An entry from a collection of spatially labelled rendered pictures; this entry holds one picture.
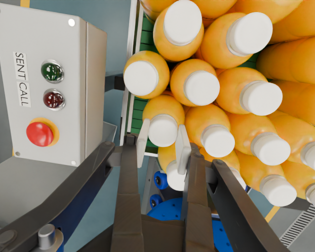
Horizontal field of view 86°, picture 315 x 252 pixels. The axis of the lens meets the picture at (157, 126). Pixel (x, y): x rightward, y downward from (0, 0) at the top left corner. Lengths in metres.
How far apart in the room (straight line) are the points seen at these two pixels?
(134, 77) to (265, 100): 0.15
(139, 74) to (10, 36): 0.16
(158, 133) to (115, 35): 1.20
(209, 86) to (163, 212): 0.31
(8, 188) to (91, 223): 1.46
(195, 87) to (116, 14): 1.22
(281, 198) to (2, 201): 0.78
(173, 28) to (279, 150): 0.20
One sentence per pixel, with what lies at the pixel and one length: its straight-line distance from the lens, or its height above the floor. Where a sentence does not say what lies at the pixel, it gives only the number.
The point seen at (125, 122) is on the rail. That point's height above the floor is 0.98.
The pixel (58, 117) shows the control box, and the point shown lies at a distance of 0.26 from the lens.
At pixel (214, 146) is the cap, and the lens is 0.23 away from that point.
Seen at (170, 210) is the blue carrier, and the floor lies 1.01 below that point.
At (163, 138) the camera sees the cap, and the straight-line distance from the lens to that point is 0.22.
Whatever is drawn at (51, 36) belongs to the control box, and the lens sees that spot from 0.25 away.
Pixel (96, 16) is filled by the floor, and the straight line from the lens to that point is 1.43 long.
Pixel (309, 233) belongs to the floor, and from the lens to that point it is 2.56.
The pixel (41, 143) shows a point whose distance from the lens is 0.28.
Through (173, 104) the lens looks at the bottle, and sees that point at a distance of 0.26.
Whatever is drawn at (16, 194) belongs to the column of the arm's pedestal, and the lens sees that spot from 0.82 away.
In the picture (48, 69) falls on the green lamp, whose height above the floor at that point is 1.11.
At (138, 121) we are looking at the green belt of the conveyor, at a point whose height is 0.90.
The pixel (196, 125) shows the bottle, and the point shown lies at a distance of 0.26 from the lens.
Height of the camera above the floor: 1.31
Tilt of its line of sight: 70 degrees down
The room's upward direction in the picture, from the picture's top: 173 degrees counter-clockwise
